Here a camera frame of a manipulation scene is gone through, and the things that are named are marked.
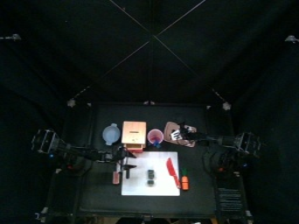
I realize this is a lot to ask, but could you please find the black plate white text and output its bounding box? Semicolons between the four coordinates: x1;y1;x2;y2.
215;183;246;217

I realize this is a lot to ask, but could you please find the wooden plate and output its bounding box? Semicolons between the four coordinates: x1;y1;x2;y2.
163;121;199;149

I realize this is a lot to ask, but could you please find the white cutting board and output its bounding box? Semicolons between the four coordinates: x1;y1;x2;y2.
120;150;181;197

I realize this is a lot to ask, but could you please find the thin diagonal brace cord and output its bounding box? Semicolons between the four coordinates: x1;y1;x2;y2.
107;0;229;105
71;0;207;102

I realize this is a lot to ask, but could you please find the blue-grey bowl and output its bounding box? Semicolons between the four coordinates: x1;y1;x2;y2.
101;122;123;146

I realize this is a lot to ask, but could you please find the pink cup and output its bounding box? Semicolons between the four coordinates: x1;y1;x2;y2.
145;128;164;146

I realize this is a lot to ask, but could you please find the red toy knife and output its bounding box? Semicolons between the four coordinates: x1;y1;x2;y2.
164;157;183;190

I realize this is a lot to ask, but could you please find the orange toy carrot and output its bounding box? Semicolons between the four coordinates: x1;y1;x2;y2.
180;167;191;192

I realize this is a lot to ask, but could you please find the grey vertical frame pole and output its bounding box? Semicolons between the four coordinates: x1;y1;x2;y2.
148;0;156;104

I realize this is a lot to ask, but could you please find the wooden box red drawer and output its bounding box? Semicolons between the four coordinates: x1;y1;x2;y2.
120;121;148;154

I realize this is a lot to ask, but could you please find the small metal kitchen toy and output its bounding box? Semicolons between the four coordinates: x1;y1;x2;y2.
112;170;121;186

